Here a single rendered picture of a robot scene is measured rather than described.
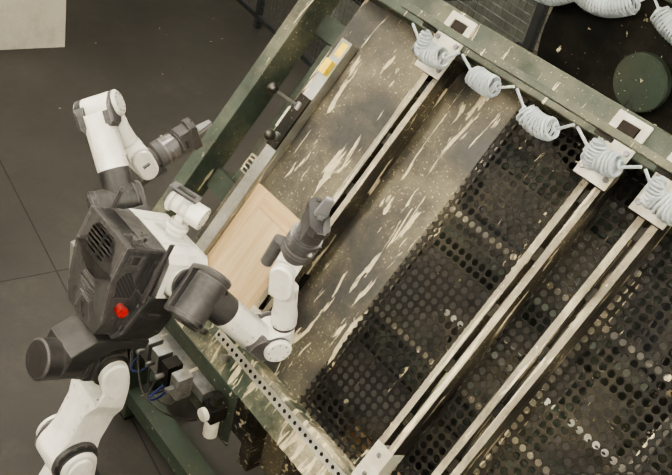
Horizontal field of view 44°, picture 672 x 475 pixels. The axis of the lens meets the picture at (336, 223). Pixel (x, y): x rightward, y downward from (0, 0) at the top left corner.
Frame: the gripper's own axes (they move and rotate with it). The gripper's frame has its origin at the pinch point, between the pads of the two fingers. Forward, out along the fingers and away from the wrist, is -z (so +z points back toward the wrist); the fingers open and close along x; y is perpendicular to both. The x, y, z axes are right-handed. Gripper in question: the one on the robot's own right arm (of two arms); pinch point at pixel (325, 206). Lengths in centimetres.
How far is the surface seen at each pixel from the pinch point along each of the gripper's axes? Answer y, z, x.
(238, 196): -4, 56, 56
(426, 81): 30, -10, 55
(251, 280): 6, 66, 30
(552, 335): 61, -1, -22
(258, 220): 4, 56, 47
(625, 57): 86, -36, 64
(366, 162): 22, 16, 42
